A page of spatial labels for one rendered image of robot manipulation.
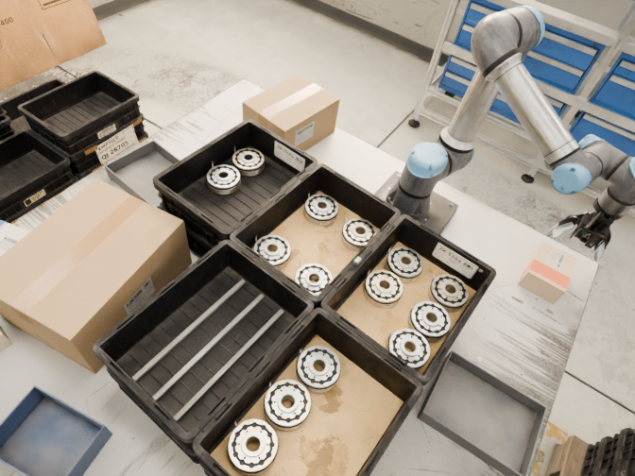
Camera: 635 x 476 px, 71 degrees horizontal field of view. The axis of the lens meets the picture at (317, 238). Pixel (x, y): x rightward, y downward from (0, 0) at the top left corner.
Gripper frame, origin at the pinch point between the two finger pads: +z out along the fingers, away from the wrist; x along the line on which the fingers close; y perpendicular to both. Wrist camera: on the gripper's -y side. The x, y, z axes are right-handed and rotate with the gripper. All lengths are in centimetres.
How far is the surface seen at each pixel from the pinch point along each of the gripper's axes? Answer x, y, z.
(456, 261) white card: -25.9, 29.5, -2.2
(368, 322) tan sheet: -37, 57, 4
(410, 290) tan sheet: -32, 42, 4
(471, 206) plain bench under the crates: -31.4, -15.0, 17.4
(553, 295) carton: 4.0, 8.1, 13.4
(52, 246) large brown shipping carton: -110, 92, -3
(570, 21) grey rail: -39, -141, -5
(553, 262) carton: -0.5, -1.1, 9.8
